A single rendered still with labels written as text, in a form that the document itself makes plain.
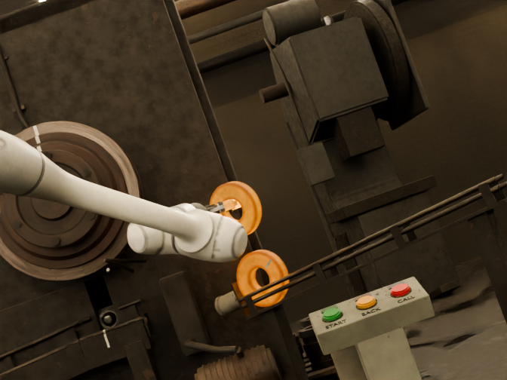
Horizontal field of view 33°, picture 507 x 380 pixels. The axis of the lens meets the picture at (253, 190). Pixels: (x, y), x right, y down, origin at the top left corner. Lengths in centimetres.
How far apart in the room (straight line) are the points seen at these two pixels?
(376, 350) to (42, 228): 112
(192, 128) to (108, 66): 33
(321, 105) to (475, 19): 297
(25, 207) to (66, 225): 13
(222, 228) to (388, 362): 48
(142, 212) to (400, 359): 62
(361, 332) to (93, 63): 138
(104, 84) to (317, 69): 407
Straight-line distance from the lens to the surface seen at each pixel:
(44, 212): 245
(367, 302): 175
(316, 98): 659
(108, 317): 262
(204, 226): 190
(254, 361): 232
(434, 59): 894
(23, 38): 280
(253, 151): 862
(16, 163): 164
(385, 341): 175
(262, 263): 230
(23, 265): 256
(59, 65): 275
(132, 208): 182
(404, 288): 177
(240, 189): 229
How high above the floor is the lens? 78
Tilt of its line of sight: 4 degrees up
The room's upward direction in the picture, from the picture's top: 20 degrees counter-clockwise
